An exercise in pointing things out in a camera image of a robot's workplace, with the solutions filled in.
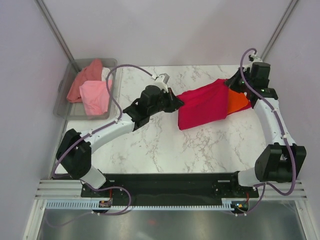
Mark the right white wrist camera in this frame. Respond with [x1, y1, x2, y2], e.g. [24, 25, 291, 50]
[243, 53, 263, 73]

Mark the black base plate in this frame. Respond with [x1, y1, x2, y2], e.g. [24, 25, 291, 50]
[81, 172, 260, 206]

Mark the white slotted cable duct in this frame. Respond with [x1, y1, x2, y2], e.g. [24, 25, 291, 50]
[45, 199, 235, 211]

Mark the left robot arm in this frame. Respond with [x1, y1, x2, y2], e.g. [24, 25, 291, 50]
[56, 85, 184, 197]

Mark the left aluminium frame post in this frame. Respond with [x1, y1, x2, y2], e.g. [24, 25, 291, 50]
[34, 0, 80, 72]

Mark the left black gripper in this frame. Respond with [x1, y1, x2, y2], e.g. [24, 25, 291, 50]
[148, 87, 184, 116]

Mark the aluminium frame post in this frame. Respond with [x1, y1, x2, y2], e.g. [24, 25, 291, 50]
[34, 0, 80, 72]
[259, 0, 300, 61]

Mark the right aluminium frame post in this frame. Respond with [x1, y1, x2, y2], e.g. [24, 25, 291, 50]
[259, 0, 300, 61]

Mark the dusty rose t shirt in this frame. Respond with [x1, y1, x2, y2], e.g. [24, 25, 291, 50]
[66, 58, 103, 103]

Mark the light pink t shirt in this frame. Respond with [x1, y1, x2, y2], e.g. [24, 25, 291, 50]
[79, 80, 110, 116]

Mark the magenta t shirt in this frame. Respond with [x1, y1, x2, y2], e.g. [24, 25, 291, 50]
[227, 98, 251, 115]
[177, 79, 229, 131]

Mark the white t shirt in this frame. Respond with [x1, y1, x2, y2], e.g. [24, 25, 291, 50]
[101, 67, 113, 82]

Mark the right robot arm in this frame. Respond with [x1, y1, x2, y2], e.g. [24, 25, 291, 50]
[224, 61, 307, 197]

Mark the orange folded t shirt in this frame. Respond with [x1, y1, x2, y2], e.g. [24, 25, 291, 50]
[227, 89, 250, 115]

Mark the clear plastic bin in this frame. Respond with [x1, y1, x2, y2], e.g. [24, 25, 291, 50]
[53, 58, 116, 121]

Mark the folded magenta t shirt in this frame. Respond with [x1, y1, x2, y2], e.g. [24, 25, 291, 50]
[227, 98, 251, 115]

